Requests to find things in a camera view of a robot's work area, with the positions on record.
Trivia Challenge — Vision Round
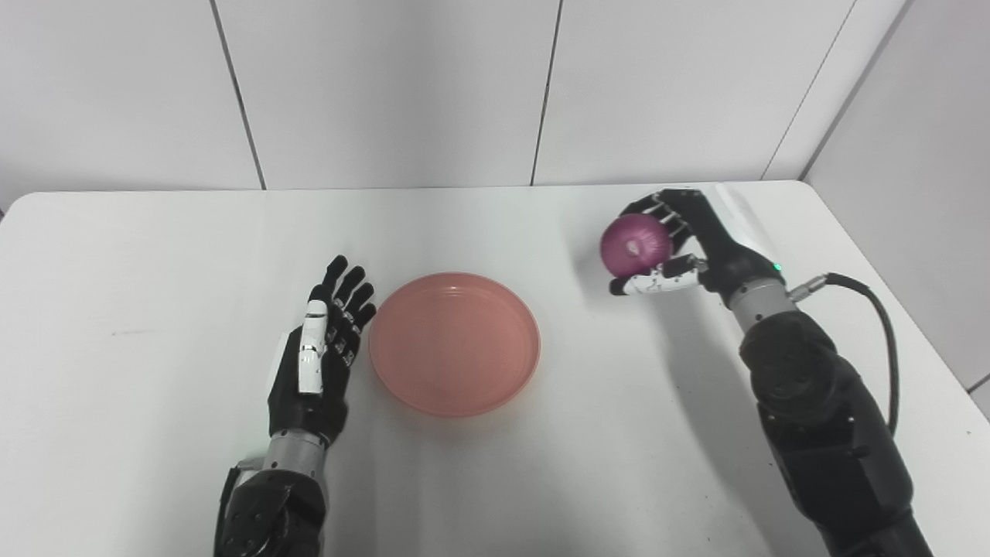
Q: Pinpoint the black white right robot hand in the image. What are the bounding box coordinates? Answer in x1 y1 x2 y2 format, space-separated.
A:
608 188 784 309

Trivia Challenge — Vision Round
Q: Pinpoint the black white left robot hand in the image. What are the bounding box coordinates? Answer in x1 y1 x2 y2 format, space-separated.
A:
266 255 378 446

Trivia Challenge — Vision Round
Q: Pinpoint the purple red onion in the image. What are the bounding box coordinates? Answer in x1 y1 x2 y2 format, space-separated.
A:
599 214 674 279

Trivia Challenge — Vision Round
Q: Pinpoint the pink round plate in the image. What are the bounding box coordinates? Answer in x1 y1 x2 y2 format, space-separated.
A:
368 272 543 419

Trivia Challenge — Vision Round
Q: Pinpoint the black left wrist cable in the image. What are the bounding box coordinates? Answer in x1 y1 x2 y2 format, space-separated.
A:
216 456 265 546

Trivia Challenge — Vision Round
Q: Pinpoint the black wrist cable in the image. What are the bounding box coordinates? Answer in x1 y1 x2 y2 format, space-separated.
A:
788 272 901 439
216 456 265 546

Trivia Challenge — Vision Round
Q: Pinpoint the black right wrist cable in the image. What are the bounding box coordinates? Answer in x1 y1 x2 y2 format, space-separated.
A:
788 272 901 439

